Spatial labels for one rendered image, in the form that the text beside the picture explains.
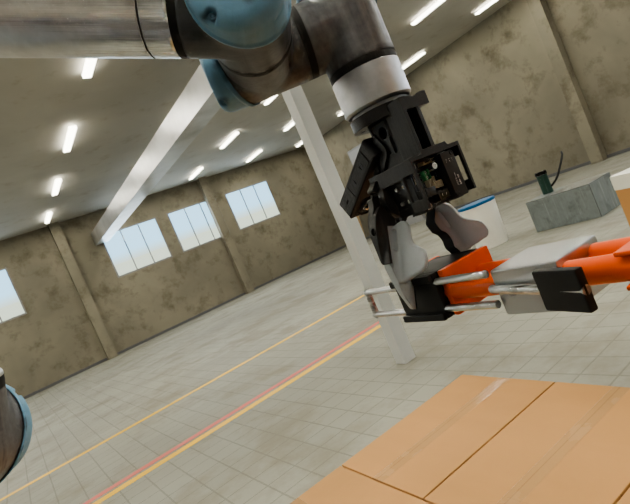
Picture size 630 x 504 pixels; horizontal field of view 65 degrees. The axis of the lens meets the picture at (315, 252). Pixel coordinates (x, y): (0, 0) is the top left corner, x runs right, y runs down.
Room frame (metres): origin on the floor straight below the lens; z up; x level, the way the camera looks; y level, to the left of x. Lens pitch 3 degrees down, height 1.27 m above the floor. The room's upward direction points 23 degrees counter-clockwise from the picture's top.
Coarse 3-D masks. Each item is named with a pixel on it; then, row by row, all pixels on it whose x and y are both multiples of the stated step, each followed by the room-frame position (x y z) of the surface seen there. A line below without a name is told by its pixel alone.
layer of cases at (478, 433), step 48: (480, 384) 1.70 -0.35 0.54; (528, 384) 1.56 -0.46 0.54; (576, 384) 1.44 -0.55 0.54; (432, 432) 1.51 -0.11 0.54; (480, 432) 1.40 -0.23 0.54; (528, 432) 1.30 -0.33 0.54; (576, 432) 1.21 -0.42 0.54; (624, 432) 1.14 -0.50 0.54; (336, 480) 1.47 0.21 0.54; (384, 480) 1.36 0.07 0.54; (432, 480) 1.27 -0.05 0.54; (480, 480) 1.19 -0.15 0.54; (528, 480) 1.11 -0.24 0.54; (576, 480) 1.05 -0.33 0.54; (624, 480) 0.99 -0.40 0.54
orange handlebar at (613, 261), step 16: (608, 240) 0.40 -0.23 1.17; (624, 240) 0.39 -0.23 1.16; (592, 256) 0.41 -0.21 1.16; (608, 256) 0.36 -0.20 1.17; (624, 256) 0.35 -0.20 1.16; (592, 272) 0.37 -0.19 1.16; (608, 272) 0.36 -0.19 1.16; (624, 272) 0.35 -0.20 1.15; (464, 288) 0.49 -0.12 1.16; (480, 288) 0.47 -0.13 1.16
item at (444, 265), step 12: (468, 252) 0.54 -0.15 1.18; (480, 252) 0.53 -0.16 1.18; (432, 264) 0.56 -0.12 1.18; (444, 264) 0.53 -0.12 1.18; (456, 264) 0.51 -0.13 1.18; (468, 264) 0.52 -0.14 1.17; (444, 276) 0.50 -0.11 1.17; (444, 288) 0.51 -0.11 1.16; (456, 300) 0.50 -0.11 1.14; (468, 300) 0.51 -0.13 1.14; (480, 300) 0.52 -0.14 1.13; (456, 312) 0.51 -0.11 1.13
